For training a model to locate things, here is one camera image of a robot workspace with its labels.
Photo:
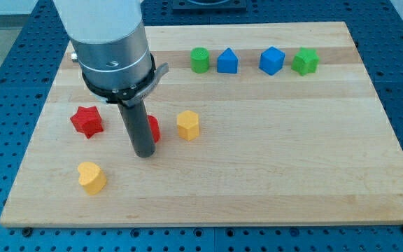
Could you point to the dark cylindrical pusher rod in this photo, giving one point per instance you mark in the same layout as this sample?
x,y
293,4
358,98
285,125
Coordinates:
x,y
138,128

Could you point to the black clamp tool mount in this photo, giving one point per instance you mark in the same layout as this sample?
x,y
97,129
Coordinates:
x,y
133,94

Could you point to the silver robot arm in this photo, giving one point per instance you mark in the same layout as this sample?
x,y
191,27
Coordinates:
x,y
111,47

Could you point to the yellow hexagon block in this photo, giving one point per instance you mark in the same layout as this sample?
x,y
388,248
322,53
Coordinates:
x,y
188,125

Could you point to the yellow heart block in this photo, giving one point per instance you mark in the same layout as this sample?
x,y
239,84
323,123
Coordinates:
x,y
91,177

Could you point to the red rounded block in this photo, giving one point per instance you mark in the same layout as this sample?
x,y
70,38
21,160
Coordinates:
x,y
155,128

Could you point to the red star block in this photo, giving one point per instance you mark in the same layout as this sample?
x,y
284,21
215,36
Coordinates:
x,y
87,120

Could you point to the green cylinder block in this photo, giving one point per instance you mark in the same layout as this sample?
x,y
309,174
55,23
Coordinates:
x,y
199,60

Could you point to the blue triangle-top block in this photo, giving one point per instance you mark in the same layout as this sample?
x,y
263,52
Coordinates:
x,y
227,62

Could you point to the wooden board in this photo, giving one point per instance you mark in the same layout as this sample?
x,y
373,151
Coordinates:
x,y
272,150

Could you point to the blue cube block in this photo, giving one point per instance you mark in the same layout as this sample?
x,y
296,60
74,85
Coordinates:
x,y
271,60

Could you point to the green star block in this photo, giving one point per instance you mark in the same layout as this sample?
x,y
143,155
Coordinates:
x,y
305,61

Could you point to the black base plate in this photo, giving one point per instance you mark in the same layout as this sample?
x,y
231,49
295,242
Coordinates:
x,y
208,5

